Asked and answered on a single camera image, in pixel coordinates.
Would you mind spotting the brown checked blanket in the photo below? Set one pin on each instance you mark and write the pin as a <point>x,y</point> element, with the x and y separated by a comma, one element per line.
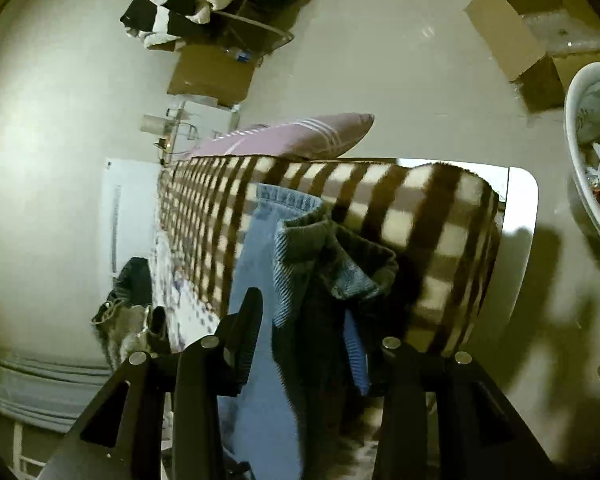
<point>430,240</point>

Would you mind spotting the black and white jacket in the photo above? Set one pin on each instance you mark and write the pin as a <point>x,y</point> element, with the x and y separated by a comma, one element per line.
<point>165,10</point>

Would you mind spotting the pink striped pillow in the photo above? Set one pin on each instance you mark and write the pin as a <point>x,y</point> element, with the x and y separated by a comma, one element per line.
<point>290,137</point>

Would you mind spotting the flat cardboard sheet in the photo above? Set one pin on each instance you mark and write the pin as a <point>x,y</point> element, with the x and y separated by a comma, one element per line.
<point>212,72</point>

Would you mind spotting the clear plastic container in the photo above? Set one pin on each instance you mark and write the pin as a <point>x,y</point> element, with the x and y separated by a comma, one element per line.
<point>180,127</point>

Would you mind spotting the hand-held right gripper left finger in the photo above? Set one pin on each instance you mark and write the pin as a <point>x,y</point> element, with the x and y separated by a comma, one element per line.
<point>247,325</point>

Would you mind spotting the open cardboard box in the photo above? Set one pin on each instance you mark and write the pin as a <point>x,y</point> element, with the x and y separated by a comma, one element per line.
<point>520,25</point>

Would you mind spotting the blue denim pants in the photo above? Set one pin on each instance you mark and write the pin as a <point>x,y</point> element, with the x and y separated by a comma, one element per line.
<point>265,410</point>

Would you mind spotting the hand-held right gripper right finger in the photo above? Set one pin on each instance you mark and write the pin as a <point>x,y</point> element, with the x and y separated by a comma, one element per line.
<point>375,360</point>

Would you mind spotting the dark bag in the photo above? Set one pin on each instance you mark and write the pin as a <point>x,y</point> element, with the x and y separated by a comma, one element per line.
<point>130,305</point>

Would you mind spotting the white bed frame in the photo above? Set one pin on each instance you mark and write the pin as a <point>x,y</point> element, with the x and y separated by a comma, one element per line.
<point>517,240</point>

